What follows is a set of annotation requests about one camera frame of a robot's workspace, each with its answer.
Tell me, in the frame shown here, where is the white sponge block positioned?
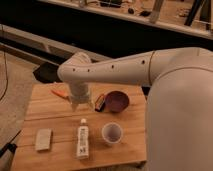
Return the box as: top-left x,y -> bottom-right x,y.
35,129 -> 52,151

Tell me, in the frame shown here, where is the black rectangular packet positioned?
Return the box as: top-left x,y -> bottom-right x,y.
95,94 -> 105,112

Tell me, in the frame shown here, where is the dark purple ceramic bowl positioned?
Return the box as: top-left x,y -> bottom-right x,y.
105,91 -> 129,113

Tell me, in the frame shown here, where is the black object bottom left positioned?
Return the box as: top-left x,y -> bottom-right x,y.
0,132 -> 20,158

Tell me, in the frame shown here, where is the white ceramic cup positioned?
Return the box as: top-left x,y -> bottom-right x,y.
101,122 -> 123,145

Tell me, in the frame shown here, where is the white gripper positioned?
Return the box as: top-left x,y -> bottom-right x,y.
69,83 -> 94,112

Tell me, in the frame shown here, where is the white labelled bottle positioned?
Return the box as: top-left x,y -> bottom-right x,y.
76,119 -> 89,159

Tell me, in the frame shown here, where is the black cable left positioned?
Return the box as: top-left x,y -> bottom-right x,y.
0,24 -> 9,102

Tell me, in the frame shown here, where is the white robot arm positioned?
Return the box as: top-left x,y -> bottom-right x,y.
58,47 -> 213,171

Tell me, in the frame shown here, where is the black bag on floor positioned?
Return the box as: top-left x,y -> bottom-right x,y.
33,62 -> 60,83

